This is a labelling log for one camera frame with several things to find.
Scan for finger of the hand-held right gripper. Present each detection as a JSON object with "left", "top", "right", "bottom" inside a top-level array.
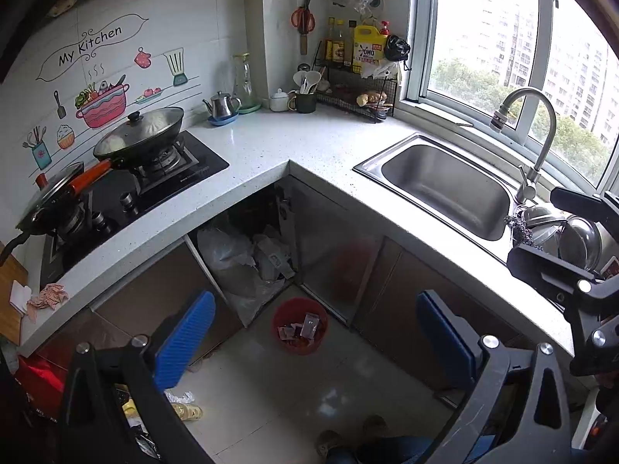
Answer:
[
  {"left": 507, "top": 244, "right": 619, "bottom": 378},
  {"left": 550, "top": 186, "right": 619, "bottom": 228}
]

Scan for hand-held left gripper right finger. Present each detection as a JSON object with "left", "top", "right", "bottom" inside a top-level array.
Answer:
[{"left": 417, "top": 289, "right": 574, "bottom": 464}]

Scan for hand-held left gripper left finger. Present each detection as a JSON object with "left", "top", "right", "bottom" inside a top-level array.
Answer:
[{"left": 57, "top": 290, "right": 217, "bottom": 464}]

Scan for red trash bin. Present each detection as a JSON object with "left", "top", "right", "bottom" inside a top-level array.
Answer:
[{"left": 272, "top": 298, "right": 330, "bottom": 356}]

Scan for steel bowl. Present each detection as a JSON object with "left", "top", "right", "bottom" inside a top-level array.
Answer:
[{"left": 520, "top": 204, "right": 569, "bottom": 252}]

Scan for dark scouring pad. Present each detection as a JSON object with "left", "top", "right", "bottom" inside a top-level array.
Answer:
[{"left": 504, "top": 213, "right": 533, "bottom": 248}]

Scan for under-counter cabinet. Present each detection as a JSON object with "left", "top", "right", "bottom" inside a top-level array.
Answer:
[{"left": 19, "top": 174, "right": 595, "bottom": 411}]

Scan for large crumpled clear bag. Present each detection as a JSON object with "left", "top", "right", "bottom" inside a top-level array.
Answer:
[{"left": 196, "top": 225, "right": 298, "bottom": 327}]

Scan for steel faucet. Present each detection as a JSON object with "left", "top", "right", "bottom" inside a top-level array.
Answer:
[{"left": 489, "top": 87, "right": 558, "bottom": 204}]

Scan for person's right shoe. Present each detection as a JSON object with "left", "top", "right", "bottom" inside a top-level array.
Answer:
[{"left": 363, "top": 415, "right": 388, "bottom": 440}]

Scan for stainless steel sink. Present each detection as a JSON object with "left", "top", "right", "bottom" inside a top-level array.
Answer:
[{"left": 353, "top": 133, "right": 537, "bottom": 264}]

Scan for pink scraps pile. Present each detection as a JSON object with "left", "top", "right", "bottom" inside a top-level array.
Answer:
[{"left": 26, "top": 283, "right": 69, "bottom": 321}]

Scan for red bag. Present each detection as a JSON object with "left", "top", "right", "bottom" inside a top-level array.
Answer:
[{"left": 17, "top": 355, "right": 66, "bottom": 397}]

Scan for black gas stove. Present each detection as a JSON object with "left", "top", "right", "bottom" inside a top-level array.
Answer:
[{"left": 41, "top": 130, "right": 230, "bottom": 276}]

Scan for white folded paper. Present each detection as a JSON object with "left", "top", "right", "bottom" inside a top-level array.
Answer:
[{"left": 10, "top": 280, "right": 32, "bottom": 315}]

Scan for wooden cutting board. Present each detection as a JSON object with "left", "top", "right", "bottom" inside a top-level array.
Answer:
[{"left": 0, "top": 242, "right": 32, "bottom": 334}]

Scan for frying pan with glass lid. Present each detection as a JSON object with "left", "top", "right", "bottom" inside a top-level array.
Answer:
[{"left": 0, "top": 162, "right": 87, "bottom": 268}]

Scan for black wok with lid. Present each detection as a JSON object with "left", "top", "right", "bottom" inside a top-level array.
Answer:
[{"left": 68, "top": 106, "right": 185, "bottom": 195}]

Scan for steel oil pot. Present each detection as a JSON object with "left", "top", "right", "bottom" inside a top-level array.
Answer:
[{"left": 202, "top": 91, "right": 243, "bottom": 121}]

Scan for white plastic bag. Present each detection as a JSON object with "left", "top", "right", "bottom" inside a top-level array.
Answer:
[{"left": 363, "top": 58, "right": 402, "bottom": 81}]

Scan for black plastic bag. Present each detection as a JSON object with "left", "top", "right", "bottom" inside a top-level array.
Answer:
[{"left": 384, "top": 34, "right": 412, "bottom": 73}]

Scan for glass carafe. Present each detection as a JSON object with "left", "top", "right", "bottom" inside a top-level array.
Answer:
[{"left": 232, "top": 53, "right": 257, "bottom": 109}]

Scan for yellow oil jug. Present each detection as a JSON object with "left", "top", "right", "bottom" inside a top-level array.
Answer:
[{"left": 353, "top": 20, "right": 390, "bottom": 66}]

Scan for black mug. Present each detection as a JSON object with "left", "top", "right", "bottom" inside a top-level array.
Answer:
[{"left": 287, "top": 91, "right": 318, "bottom": 115}]

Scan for window frame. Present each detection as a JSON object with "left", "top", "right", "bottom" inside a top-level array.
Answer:
[{"left": 404, "top": 0, "right": 619, "bottom": 199}]

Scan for kitchen wall sticker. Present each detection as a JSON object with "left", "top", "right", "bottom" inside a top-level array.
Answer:
[{"left": 22, "top": 12, "right": 201, "bottom": 179}]

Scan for black wire rack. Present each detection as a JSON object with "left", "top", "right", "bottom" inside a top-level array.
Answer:
[{"left": 312, "top": 41, "right": 402, "bottom": 124}]

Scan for red-handled scissors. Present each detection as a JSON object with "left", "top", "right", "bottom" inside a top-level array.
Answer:
[{"left": 290, "top": 0, "right": 316, "bottom": 34}]

